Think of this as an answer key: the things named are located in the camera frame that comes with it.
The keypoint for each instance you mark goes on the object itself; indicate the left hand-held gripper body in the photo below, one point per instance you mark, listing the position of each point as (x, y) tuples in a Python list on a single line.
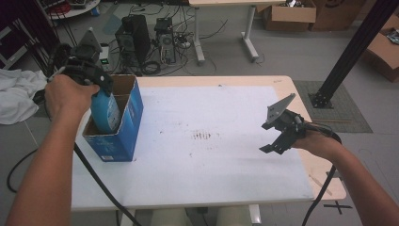
[(80, 61)]

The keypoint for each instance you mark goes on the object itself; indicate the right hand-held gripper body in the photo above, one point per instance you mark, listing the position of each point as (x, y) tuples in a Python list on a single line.
[(287, 121)]

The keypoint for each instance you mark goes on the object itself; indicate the blue bottle with white cap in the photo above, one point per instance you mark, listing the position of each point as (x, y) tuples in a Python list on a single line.
[(106, 116)]

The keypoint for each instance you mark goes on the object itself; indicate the blue cardboard box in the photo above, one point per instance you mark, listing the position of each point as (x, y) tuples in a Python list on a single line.
[(120, 144)]

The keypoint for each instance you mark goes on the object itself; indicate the person's right hand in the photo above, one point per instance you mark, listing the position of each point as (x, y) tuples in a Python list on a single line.
[(320, 144)]

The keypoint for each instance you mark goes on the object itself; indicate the person's left hand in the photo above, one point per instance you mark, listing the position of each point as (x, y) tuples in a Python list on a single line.
[(67, 99)]

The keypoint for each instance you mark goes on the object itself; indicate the small white power device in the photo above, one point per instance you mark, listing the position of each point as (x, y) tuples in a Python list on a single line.
[(105, 61)]

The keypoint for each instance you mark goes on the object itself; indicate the round white table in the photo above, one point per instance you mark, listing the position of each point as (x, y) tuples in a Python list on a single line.
[(78, 9)]

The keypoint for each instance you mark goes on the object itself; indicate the black computer tower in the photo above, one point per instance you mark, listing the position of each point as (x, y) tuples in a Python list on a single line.
[(135, 37)]

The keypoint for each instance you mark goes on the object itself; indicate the grey floor mat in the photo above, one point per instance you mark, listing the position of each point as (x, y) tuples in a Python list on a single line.
[(342, 116)]

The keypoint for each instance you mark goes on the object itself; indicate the white table mat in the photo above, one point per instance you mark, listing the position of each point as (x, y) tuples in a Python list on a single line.
[(219, 169)]

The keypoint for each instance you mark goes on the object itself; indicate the white table leg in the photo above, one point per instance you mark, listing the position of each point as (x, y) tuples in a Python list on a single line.
[(127, 219), (254, 215)]

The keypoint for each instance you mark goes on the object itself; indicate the white cloth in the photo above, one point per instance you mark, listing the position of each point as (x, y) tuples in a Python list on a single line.
[(15, 94)]

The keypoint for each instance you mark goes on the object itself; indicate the open-sided computer case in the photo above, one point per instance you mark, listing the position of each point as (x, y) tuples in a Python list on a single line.
[(165, 40)]

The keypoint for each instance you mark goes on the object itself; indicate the black tape cross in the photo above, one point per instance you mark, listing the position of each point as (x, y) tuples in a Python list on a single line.
[(337, 206)]

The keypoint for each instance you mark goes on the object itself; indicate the person's right leg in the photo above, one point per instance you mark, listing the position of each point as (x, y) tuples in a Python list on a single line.
[(233, 217)]

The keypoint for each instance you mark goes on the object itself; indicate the person's leg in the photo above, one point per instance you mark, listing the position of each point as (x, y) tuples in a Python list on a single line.
[(171, 218), (233, 217)]

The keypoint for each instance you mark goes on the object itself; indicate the white desk with legs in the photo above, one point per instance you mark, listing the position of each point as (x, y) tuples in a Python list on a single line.
[(249, 28)]

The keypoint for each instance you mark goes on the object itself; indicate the open brown cardboard box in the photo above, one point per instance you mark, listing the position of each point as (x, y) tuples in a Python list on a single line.
[(291, 14)]

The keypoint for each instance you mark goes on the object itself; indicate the large brown cardboard box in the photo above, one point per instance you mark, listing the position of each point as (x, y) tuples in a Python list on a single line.
[(384, 53)]

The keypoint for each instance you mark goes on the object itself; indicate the closed brown cardboard box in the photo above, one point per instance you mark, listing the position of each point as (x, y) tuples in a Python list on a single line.
[(338, 14)]

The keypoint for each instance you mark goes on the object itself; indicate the person's left leg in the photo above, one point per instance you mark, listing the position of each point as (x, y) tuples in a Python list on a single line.
[(171, 218)]

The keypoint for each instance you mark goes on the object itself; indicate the black metal stand post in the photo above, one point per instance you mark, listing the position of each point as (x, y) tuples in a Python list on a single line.
[(354, 47)]

